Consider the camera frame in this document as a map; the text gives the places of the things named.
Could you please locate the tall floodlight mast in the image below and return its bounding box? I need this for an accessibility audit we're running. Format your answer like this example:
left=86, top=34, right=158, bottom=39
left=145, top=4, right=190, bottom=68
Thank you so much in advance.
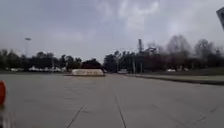
left=24, top=37, right=32, bottom=58

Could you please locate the low white stone block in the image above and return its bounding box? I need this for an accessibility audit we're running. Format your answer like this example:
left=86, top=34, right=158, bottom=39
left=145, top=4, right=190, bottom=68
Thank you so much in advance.
left=71, top=68, right=105, bottom=77

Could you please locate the row of dark trees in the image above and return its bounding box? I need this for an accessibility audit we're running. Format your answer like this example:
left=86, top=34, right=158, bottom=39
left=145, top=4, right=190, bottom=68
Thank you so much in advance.
left=0, top=34, right=224, bottom=74

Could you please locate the grey glass-fronted building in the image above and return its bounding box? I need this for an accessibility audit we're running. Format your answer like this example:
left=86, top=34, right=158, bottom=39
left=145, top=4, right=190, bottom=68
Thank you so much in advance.
left=215, top=6, right=224, bottom=32

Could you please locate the white car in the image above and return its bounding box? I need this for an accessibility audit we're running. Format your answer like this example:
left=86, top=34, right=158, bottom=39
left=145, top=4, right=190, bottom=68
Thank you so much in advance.
left=117, top=68, right=129, bottom=75

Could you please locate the distant tall tower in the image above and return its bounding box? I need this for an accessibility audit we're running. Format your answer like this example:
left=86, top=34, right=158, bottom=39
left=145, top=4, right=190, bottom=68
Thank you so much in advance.
left=137, top=38, right=144, bottom=54

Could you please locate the row of parked vehicles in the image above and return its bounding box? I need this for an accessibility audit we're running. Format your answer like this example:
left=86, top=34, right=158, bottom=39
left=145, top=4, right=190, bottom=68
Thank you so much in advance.
left=9, top=65, right=67, bottom=73

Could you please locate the red orange rounded object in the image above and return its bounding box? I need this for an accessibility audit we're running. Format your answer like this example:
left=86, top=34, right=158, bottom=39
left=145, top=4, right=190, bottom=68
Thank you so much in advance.
left=0, top=80, right=7, bottom=107

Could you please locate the grey concrete paved plaza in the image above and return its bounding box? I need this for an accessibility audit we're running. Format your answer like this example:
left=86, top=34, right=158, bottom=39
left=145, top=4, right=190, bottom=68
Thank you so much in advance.
left=0, top=73, right=224, bottom=128

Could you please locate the grass strip with kerb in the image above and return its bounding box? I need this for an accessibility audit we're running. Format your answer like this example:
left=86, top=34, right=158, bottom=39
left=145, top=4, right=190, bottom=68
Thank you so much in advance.
left=125, top=67, right=224, bottom=86

